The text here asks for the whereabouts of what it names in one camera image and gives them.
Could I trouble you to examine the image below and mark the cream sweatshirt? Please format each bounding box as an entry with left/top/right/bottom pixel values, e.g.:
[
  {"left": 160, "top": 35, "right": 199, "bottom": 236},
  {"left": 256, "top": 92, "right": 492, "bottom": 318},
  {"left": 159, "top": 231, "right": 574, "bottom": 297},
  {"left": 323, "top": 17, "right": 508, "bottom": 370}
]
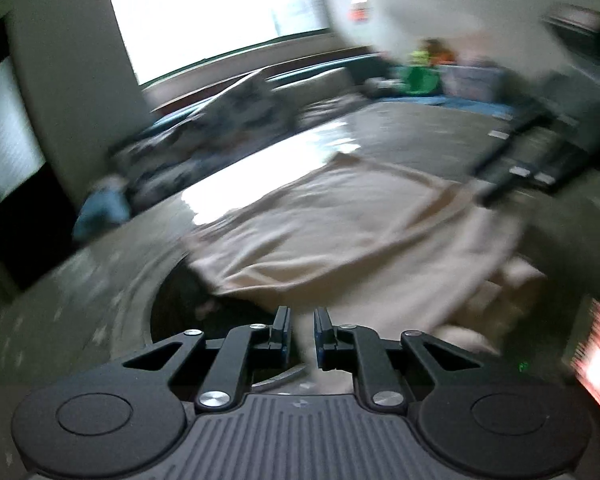
[{"left": 186, "top": 154, "right": 546, "bottom": 356}]

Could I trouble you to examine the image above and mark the clear plastic storage box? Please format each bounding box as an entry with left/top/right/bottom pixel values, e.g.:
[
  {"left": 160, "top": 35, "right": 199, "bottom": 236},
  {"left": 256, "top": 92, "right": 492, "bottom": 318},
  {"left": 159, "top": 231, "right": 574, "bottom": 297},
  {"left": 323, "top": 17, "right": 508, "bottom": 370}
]
[{"left": 438, "top": 65, "right": 506, "bottom": 103}]

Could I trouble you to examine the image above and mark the stuffed toy pile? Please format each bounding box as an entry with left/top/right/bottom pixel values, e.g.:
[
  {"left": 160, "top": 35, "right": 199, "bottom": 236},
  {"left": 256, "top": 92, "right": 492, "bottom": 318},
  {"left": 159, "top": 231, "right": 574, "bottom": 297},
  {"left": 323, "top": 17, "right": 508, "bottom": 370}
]
[{"left": 410, "top": 38, "right": 456, "bottom": 67}]

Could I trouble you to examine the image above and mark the green plastic bucket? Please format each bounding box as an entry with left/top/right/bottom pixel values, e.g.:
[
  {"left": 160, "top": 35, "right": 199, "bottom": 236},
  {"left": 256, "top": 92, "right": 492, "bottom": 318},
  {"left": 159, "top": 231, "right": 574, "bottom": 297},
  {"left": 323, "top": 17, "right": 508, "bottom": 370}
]
[{"left": 400, "top": 65, "right": 442, "bottom": 96}]

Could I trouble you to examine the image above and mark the grey quilted star table cover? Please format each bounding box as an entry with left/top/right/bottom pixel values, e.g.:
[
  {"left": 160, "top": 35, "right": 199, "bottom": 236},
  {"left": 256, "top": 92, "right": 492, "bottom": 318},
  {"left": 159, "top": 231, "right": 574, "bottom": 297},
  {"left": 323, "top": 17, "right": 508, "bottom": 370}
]
[{"left": 0, "top": 101, "right": 600, "bottom": 461}]

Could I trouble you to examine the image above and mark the blue cushion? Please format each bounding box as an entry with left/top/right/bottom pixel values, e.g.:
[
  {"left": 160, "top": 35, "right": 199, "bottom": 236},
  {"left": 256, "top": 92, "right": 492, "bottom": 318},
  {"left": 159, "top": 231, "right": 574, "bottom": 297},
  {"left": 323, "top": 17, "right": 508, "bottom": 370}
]
[{"left": 72, "top": 174, "right": 132, "bottom": 243}]

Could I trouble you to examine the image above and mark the butterfly pillow right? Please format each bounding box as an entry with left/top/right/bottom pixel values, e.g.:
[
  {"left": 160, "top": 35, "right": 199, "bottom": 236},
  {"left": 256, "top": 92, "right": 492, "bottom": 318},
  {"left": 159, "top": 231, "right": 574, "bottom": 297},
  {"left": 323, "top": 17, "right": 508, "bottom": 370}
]
[{"left": 110, "top": 70, "right": 294, "bottom": 214}]

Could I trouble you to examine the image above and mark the smartphone with lit screen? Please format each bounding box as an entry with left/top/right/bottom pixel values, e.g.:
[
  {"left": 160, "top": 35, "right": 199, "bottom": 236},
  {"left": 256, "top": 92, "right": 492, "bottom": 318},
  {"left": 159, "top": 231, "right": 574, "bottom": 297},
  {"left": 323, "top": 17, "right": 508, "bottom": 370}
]
[{"left": 568, "top": 297, "right": 600, "bottom": 407}]

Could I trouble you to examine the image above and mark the plain beige pillow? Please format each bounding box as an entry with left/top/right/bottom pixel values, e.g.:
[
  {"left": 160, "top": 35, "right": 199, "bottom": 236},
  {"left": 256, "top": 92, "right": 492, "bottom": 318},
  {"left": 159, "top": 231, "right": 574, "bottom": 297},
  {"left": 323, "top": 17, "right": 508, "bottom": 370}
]
[{"left": 273, "top": 67, "right": 370, "bottom": 131}]

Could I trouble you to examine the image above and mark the colourful pinwheel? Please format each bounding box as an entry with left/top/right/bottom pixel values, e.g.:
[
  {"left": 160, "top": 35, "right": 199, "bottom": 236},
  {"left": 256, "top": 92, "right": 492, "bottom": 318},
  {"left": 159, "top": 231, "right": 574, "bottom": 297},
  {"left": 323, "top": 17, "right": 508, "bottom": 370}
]
[{"left": 349, "top": 0, "right": 370, "bottom": 25}]

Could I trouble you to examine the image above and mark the window with green frame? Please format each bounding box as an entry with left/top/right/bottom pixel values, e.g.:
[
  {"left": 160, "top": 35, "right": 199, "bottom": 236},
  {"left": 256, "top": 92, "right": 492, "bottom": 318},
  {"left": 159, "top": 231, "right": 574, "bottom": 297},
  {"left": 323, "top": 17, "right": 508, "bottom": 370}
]
[{"left": 111, "top": 0, "right": 329, "bottom": 84}]

